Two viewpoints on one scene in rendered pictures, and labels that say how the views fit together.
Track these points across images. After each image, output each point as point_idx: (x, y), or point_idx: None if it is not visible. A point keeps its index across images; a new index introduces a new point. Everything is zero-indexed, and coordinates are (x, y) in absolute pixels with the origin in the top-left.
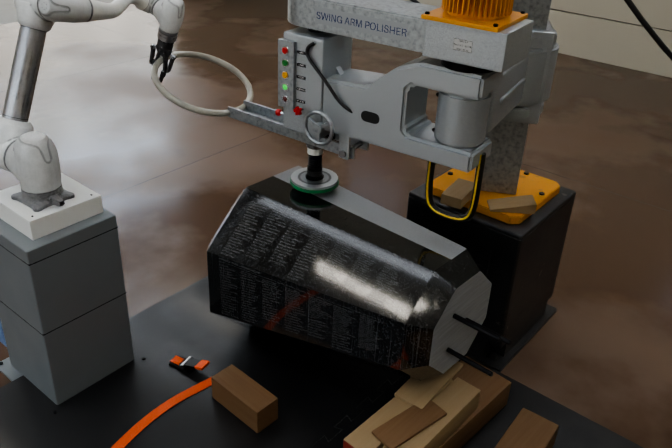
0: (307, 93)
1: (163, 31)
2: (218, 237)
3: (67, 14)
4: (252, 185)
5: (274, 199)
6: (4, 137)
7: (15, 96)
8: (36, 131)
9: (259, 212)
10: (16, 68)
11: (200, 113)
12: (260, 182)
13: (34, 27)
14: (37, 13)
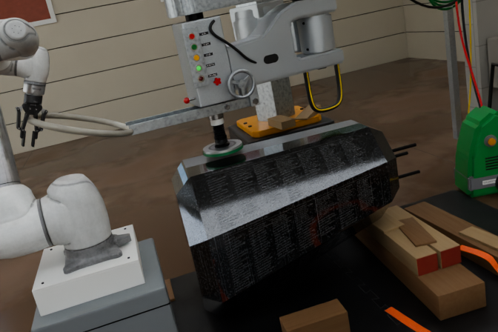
0: (217, 65)
1: (37, 82)
2: (206, 223)
3: (35, 37)
4: (190, 175)
5: (223, 167)
6: (24, 204)
7: (4, 155)
8: (61, 176)
9: (221, 182)
10: None
11: (121, 135)
12: (190, 172)
13: None
14: None
